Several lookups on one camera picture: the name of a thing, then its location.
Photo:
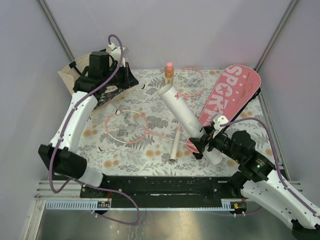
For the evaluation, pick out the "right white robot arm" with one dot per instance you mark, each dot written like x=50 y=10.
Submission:
x=260 y=181

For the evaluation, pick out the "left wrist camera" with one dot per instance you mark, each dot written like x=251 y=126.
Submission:
x=115 y=51

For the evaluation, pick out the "white shuttlecock tube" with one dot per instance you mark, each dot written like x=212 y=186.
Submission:
x=178 y=106

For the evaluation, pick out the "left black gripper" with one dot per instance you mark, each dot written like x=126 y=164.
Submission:
x=129 y=80

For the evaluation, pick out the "pink racket cover bag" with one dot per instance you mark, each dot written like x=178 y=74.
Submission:
x=234 y=89

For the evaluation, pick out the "beige canvas tote bag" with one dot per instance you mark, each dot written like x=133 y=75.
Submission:
x=91 y=70

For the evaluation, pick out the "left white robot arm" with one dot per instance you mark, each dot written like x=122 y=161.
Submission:
x=60 y=155

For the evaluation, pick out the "white shuttlecock black band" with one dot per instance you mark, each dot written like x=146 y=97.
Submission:
x=145 y=87

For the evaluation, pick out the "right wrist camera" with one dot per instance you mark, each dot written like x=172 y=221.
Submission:
x=219 y=120

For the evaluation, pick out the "pink racket near left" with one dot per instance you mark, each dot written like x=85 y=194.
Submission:
x=130 y=127

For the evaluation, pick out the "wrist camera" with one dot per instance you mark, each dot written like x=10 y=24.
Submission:
x=115 y=51
x=219 y=120

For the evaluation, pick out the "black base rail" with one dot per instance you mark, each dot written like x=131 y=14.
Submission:
x=173 y=187

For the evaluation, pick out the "white cable duct strip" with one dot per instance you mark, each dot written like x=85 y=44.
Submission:
x=156 y=203

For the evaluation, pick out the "orange drink bottle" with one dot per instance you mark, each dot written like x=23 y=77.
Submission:
x=169 y=73

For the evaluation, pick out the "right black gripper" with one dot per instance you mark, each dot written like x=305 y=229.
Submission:
x=200 y=143

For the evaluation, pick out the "floral table mat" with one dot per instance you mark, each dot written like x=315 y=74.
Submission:
x=151 y=155

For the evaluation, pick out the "pink racket near bottle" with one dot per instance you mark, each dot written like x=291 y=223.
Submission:
x=191 y=83

